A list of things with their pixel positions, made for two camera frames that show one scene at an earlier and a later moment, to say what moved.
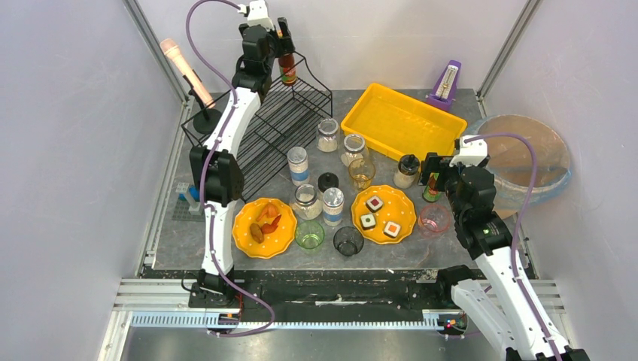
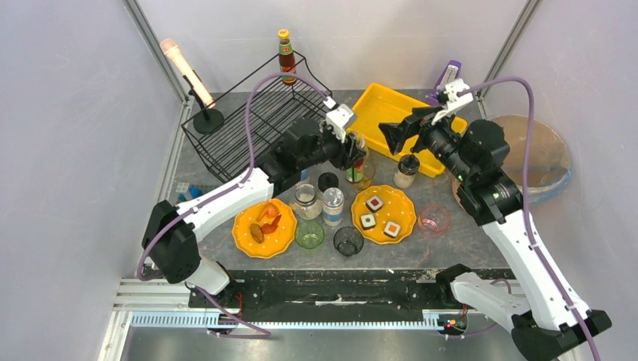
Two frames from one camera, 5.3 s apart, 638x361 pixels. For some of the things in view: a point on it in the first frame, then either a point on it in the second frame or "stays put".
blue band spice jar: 333,202 stays put
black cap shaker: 408,165 stays put
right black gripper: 434,166 -> 416,131
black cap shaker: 327,180 stays put
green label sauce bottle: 431,192 -> 356,173
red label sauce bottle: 287,68 stays put
